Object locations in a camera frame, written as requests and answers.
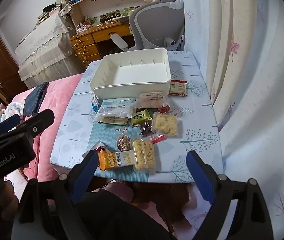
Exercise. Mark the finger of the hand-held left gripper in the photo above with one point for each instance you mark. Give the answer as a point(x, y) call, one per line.
point(39, 121)
point(7, 122)

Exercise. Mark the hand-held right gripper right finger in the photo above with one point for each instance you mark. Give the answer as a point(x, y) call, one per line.
point(199, 177)

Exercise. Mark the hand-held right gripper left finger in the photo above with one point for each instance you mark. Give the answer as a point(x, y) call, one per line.
point(87, 172)

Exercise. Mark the orange oat bar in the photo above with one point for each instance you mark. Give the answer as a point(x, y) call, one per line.
point(117, 159)

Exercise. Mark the red-brown nut snack packet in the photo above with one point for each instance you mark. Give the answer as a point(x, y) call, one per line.
point(123, 142)

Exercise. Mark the yellow puffs snack packet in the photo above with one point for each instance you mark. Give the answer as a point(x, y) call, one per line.
point(165, 124)
point(144, 156)

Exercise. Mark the dark brown snack packet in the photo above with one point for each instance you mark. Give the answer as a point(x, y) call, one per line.
point(145, 128)

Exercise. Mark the white plastic storage bin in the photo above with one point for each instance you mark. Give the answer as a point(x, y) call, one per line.
point(132, 75)

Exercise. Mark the person's left hand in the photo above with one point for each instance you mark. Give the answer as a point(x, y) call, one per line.
point(7, 200)

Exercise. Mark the floral quilt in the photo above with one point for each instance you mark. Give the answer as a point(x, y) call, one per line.
point(4, 112)

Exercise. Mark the dark blue pouch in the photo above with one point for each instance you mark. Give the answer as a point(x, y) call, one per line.
point(33, 100)

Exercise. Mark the small white cartoon packet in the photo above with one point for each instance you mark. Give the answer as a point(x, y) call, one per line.
point(99, 148)

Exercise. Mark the pink blanket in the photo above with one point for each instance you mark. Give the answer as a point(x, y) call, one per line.
point(57, 100)

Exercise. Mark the person's black pants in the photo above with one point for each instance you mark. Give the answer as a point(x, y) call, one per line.
point(107, 217)

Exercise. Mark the leaf-print tablecloth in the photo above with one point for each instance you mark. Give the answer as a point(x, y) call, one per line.
point(199, 120)

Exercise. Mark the pale yellow snack packet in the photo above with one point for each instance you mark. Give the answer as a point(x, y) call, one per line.
point(114, 121)

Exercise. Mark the blue and white packet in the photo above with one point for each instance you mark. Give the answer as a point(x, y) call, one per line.
point(95, 104)

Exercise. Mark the light blue large packet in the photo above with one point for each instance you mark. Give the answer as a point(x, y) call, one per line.
point(114, 108)

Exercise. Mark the lace-covered piano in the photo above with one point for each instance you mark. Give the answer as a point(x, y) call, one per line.
point(42, 47)

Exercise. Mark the red date snack packet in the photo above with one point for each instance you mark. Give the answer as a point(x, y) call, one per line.
point(164, 109)

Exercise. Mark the green snack packet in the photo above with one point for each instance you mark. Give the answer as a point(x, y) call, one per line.
point(140, 116)

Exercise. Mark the clear pastry packet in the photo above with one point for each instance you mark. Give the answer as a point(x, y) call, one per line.
point(152, 100)

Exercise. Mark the red and white packet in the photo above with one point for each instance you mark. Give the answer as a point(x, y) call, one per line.
point(179, 87)

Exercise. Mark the wooden desk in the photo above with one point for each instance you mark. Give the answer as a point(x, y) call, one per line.
point(99, 37)

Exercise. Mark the grey office chair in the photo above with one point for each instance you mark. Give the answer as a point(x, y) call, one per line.
point(157, 22)

